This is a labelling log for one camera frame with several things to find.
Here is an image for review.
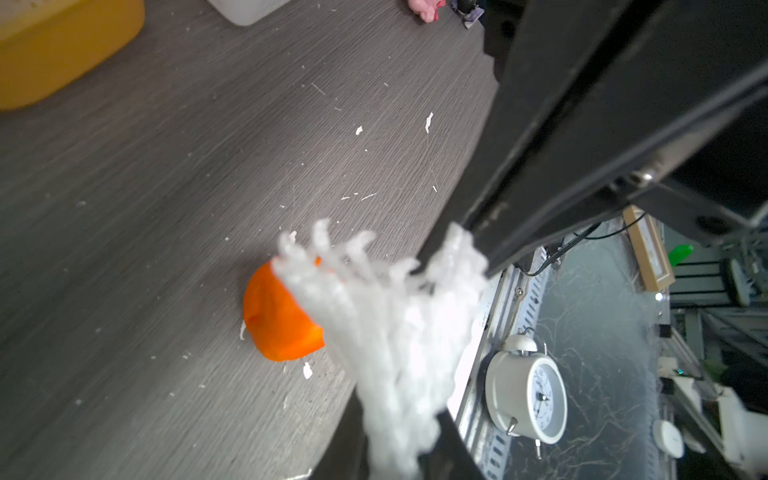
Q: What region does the small pink plush toy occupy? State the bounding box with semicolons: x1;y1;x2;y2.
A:
407;0;446;24

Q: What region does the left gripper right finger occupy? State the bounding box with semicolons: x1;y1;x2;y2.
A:
419;410;484;480

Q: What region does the wooden picture frame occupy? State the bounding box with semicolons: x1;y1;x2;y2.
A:
623;206;675;293

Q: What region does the white perforated plastic basket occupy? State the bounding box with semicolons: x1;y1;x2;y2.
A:
208;0;290;27

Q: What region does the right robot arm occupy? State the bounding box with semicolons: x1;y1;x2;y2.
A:
418;1;767;273

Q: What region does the white analog clock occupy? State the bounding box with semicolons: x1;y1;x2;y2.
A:
484;328;568;459

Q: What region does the netted orange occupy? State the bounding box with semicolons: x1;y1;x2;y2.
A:
243;261;325;362

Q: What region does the small black toy figure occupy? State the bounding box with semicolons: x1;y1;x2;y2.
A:
451;0;485;29

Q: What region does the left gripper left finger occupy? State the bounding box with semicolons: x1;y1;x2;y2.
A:
310;392;369;480

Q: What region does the yellow plastic tray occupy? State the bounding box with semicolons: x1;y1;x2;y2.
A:
1;0;145;111

